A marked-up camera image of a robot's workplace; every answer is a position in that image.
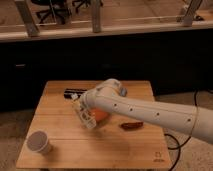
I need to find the blue sponge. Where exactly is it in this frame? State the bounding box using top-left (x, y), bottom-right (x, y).
top-left (120, 87), bottom-right (127, 97)

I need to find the white paper cup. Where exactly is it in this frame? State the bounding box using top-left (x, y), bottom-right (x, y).
top-left (27, 131), bottom-right (52, 155)

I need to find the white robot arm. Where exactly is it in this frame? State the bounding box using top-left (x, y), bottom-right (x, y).
top-left (80, 79), bottom-right (213, 145)

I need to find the orange bowl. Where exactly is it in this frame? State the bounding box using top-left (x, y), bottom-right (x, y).
top-left (91, 108), bottom-right (109, 122)

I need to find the grey metal post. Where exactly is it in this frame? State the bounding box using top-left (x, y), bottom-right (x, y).
top-left (182, 0), bottom-right (203, 27)
top-left (14, 0), bottom-right (39, 37)
top-left (91, 0), bottom-right (101, 33)

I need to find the white labelled bottle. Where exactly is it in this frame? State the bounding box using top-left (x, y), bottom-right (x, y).
top-left (71, 93), bottom-right (97, 129)

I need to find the black cable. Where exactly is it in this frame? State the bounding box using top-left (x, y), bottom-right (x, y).
top-left (164, 89), bottom-right (213, 171)

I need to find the black office chair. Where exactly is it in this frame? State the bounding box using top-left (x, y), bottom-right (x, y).
top-left (30, 0), bottom-right (92, 25)

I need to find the middle grey metal post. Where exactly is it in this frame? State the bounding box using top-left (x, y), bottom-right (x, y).
top-left (91, 0), bottom-right (101, 33)

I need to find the brown sausage-shaped object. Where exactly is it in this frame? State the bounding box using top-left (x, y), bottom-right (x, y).
top-left (120, 122), bottom-right (143, 130)

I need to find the black cylinder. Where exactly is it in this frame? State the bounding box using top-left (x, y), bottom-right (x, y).
top-left (64, 88), bottom-right (86, 99)

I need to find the right grey metal post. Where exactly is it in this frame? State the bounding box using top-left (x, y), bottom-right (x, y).
top-left (182, 0), bottom-right (203, 27)

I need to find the left grey metal post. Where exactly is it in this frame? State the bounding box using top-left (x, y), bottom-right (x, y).
top-left (14, 0), bottom-right (39, 37)

